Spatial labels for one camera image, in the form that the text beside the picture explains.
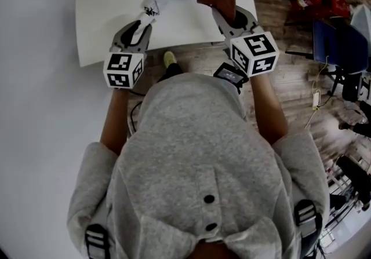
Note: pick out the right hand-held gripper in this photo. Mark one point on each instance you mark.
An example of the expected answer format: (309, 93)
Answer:
(255, 52)

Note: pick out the white power adapter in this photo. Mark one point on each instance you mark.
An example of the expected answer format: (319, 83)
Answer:
(316, 98)

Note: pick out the blue chair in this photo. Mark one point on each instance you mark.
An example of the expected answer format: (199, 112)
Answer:
(342, 46)

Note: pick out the yellow-green shoe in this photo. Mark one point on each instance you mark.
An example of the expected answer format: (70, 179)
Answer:
(169, 58)

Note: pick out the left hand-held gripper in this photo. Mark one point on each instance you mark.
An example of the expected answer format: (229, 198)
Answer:
(119, 69)

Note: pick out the red extinguisher box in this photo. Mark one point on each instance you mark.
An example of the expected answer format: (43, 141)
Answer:
(336, 4)

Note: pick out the person's left forearm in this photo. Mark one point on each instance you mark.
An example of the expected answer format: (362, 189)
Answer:
(116, 124)

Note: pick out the person's black trouser leg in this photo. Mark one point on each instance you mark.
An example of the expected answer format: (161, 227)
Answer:
(172, 72)

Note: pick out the person's right forearm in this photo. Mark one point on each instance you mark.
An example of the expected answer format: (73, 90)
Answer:
(268, 113)

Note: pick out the red fire extinguisher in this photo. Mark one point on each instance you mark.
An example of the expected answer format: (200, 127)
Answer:
(307, 0)

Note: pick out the grey hooded top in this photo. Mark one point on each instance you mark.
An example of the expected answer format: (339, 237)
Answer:
(197, 142)

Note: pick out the black waist device with screen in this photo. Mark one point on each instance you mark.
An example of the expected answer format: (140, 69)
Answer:
(230, 73)

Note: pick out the black flat device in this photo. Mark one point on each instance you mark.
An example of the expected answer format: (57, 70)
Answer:
(326, 46)

